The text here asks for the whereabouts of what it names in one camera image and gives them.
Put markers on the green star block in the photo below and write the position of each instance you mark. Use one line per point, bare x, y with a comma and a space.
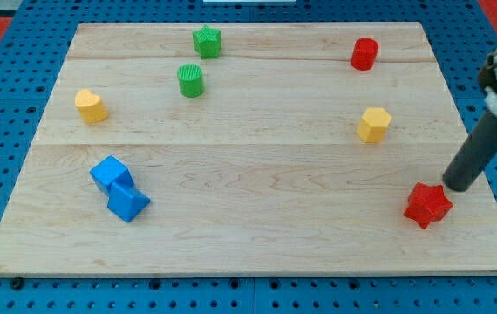
207, 42

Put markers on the yellow hexagon block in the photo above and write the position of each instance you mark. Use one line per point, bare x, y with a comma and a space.
373, 125

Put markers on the red star block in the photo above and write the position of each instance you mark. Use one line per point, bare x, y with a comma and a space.
427, 204

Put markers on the wooden board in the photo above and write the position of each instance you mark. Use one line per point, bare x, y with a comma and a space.
263, 175

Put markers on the green cylinder block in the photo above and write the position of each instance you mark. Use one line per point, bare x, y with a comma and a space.
190, 78

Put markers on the blue wedge block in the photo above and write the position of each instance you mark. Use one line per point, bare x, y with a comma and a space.
126, 202

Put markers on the blue cube block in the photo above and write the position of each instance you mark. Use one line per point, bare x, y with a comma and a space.
108, 171

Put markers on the red cylinder block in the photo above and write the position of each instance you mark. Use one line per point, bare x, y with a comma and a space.
364, 54

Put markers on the yellow heart block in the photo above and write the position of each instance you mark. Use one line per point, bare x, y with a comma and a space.
90, 107

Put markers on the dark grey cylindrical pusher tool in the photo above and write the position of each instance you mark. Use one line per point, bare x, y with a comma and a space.
475, 153

